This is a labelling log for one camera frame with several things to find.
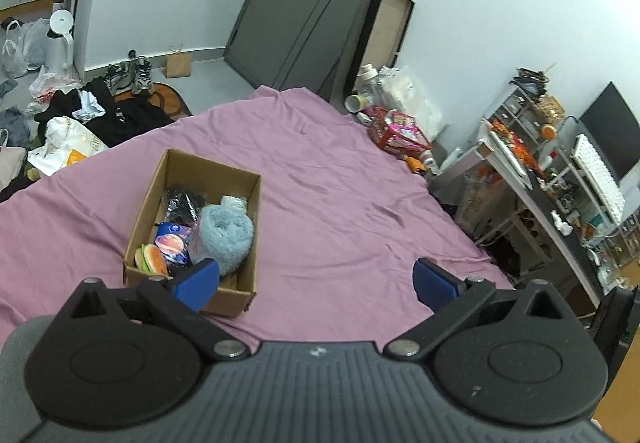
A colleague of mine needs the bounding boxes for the burger shaped squishy toy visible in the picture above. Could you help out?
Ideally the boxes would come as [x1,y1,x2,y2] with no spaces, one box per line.
[134,244,169,276]

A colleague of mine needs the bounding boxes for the blue tissue pack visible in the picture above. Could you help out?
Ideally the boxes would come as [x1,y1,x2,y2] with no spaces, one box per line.
[154,222,191,267]

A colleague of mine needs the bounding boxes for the grey pink plush toy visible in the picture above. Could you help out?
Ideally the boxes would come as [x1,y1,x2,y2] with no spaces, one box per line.
[188,205,254,277]

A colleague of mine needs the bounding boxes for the black mesh fabric bundle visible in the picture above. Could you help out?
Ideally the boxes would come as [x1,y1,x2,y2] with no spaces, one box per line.
[163,188,206,226]

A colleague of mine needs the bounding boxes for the white soft pouch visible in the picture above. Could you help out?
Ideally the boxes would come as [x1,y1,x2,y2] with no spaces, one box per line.
[219,195,248,214]

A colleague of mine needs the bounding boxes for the open cardboard box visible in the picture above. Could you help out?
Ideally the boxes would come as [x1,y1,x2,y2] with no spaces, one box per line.
[122,147,263,319]

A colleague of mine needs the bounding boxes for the white keyboard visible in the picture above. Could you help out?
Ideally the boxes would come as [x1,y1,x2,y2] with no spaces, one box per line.
[573,133,626,225]

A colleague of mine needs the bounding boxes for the pink bed sheet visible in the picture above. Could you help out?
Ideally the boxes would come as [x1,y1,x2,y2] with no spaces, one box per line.
[1,87,508,345]

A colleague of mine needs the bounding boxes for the orange small bottle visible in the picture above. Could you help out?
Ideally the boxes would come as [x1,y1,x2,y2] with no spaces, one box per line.
[405,156,426,176]

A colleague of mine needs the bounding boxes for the white desk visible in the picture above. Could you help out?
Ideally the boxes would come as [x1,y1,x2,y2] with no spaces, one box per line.
[428,119,604,307]

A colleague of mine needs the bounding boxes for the red plastic basket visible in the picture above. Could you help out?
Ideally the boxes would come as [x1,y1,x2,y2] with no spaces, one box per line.
[368,106,431,157]

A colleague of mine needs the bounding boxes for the pink snack packet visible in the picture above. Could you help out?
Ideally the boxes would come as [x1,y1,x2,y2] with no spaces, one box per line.
[386,110,418,138]

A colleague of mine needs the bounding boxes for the black monitor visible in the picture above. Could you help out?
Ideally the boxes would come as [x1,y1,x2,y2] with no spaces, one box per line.
[580,81,640,181]

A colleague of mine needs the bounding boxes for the black clothes pile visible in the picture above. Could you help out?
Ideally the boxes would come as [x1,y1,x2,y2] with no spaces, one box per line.
[35,78,174,148]

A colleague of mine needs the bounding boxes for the grey drawer organizer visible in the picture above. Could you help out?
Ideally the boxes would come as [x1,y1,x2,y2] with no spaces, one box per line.
[486,86,546,151]

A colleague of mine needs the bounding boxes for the tape roll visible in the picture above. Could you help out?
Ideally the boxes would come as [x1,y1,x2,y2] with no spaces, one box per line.
[344,93,369,114]

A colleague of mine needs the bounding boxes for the pair of sneakers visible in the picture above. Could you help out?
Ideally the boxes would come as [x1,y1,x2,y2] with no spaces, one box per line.
[103,50,154,98]

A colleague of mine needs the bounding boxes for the clear plastic bottle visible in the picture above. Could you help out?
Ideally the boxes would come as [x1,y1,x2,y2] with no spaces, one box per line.
[355,64,397,101]

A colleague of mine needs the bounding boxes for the small brown paper bag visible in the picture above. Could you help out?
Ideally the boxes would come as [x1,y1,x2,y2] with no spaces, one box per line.
[165,46,192,78]

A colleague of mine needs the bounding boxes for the white plastic bag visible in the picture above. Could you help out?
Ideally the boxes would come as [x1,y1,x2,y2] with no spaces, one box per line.
[1,18,49,78]

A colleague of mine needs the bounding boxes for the wooden framed board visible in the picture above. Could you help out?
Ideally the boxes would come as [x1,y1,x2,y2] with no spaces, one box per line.
[344,0,414,92]

